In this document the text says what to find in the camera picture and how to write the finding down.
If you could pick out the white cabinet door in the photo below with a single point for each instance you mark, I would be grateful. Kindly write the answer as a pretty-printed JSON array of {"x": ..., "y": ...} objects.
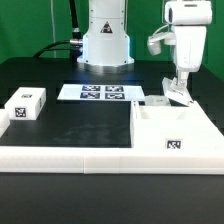
[
  {"x": 175, "y": 93},
  {"x": 156, "y": 100}
]

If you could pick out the white cabinet top box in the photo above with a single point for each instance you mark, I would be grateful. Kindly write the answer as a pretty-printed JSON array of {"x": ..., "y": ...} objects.
[{"x": 26, "y": 103}]

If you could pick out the white cabinet body box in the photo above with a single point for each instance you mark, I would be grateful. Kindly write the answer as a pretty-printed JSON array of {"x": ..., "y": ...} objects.
[{"x": 172, "y": 127}]

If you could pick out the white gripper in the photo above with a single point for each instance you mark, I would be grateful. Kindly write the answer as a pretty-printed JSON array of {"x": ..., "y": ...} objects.
[{"x": 188, "y": 20}]

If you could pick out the white marker sheet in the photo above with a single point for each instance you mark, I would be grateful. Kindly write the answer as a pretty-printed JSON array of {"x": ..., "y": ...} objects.
[{"x": 101, "y": 92}]

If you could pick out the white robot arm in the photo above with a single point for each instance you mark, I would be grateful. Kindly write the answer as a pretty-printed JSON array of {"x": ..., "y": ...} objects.
[{"x": 107, "y": 45}]

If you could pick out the white U-shaped fence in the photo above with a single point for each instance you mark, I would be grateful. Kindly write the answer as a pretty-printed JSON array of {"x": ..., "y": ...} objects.
[{"x": 113, "y": 160}]

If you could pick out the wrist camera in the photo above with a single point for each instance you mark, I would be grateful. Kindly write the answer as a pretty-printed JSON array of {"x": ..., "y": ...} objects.
[{"x": 154, "y": 42}]

